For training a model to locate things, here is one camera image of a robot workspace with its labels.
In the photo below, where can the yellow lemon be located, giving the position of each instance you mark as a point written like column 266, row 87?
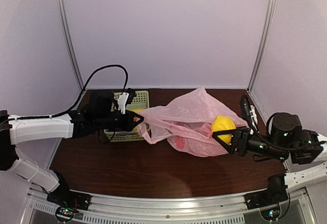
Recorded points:
column 223, row 123

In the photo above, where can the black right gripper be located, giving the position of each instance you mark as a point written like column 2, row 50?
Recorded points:
column 239, row 141

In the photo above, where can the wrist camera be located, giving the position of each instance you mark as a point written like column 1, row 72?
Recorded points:
column 122, row 99
column 246, row 112

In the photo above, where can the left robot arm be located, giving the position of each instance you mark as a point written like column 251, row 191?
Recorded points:
column 102, row 112

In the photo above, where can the right circuit board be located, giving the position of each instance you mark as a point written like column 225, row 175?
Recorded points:
column 270, row 214

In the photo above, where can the green perforated plastic basket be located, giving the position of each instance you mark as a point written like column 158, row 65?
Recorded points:
column 140, row 101

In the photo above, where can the aluminium frame post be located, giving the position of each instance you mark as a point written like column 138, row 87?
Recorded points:
column 69, row 43
column 271, row 4

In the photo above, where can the circuit board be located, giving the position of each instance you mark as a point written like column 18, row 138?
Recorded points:
column 270, row 214
column 65, row 214

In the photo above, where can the left aluminium frame post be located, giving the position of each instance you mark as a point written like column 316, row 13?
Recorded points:
column 69, row 43

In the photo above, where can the right aluminium frame post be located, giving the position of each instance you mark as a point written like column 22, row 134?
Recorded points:
column 271, row 4

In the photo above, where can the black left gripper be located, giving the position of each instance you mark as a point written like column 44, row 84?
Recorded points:
column 129, row 124

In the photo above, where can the pink plastic bag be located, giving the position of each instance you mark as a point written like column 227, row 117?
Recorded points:
column 186, row 123

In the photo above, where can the front aluminium rail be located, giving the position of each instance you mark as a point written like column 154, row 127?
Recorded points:
column 230, row 208

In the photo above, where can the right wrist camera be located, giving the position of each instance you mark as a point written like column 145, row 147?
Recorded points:
column 246, row 112

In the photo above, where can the left circuit board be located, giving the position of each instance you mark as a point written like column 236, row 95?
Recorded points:
column 65, row 214

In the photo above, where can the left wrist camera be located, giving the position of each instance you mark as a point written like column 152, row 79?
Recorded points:
column 122, row 99

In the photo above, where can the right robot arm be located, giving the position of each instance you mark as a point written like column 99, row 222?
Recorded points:
column 284, row 139

